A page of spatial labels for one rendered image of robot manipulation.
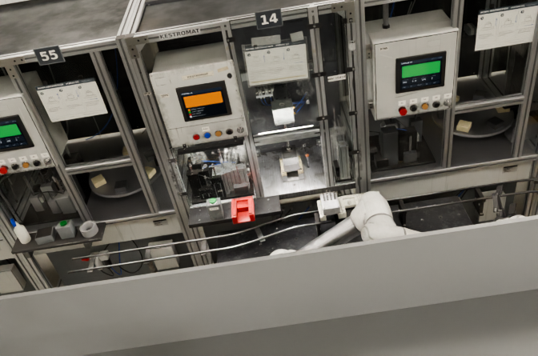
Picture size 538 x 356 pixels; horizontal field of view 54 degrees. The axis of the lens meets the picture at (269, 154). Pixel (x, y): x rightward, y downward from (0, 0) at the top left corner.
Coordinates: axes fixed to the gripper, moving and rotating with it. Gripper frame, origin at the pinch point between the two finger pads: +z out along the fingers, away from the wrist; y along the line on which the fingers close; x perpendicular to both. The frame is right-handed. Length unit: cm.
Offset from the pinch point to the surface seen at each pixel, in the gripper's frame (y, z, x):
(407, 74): -75, 21, -17
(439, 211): 14, 14, -50
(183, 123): -128, -34, -106
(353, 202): -28, -9, -76
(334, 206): -38, -21, -78
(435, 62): -71, 29, -5
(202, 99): -132, -29, -88
